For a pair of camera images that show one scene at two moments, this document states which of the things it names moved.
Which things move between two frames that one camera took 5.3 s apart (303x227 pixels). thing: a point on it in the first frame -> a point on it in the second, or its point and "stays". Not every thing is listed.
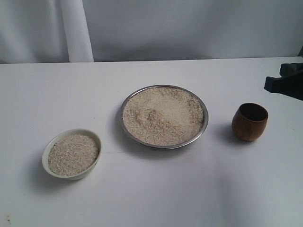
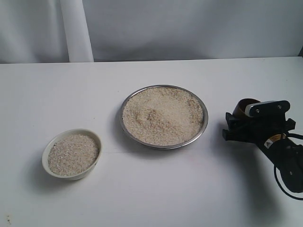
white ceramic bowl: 72,154 stays
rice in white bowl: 72,154 stays
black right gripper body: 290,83 -> 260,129
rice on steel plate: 162,115 stays
